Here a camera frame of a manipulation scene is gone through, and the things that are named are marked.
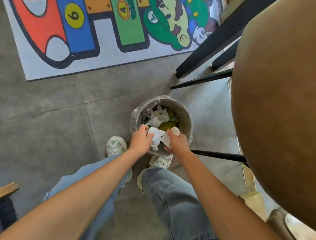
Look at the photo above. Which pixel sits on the grey chair seat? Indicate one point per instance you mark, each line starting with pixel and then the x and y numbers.
pixel 280 223

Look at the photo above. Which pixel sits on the wooden chair edge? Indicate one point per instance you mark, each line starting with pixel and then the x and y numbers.
pixel 8 190

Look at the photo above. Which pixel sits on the person's left hand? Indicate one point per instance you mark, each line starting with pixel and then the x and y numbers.
pixel 140 141

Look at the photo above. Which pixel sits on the yellow green trash wrapper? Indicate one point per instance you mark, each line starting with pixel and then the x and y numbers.
pixel 169 122

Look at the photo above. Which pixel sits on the person's left white sneaker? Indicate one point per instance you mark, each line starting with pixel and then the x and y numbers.
pixel 115 146

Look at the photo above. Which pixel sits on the person's white sneaker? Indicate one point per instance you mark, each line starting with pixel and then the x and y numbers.
pixel 160 161
pixel 115 146

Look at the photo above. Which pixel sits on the person's right forearm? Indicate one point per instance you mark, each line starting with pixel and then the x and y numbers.
pixel 222 200

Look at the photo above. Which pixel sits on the person's right hand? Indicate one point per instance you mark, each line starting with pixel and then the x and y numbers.
pixel 178 144

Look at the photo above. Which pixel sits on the person's right white sneaker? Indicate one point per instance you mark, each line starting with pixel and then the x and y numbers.
pixel 160 161

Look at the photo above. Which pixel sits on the person's left fingers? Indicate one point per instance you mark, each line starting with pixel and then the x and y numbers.
pixel 145 129

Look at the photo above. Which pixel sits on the grey round trash bin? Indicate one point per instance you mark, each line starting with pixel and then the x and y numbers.
pixel 161 123

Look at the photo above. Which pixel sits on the person's right fingers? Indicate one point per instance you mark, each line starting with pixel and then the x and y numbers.
pixel 170 134

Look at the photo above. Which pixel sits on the white tissue paper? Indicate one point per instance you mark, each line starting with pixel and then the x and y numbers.
pixel 158 138

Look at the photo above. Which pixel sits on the black metal table frame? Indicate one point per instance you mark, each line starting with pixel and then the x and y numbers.
pixel 212 49

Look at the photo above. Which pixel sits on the colourful cartoon floor rug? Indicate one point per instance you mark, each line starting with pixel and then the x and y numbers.
pixel 103 32

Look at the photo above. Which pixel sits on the round brown wooden table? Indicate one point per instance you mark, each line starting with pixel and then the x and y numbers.
pixel 277 111

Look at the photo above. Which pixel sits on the crumpled white paper trash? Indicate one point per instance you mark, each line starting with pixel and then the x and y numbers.
pixel 156 116

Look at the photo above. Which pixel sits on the person's blue jeans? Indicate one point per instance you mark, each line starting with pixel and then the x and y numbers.
pixel 158 197

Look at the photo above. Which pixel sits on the person's left forearm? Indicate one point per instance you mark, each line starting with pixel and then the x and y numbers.
pixel 71 200

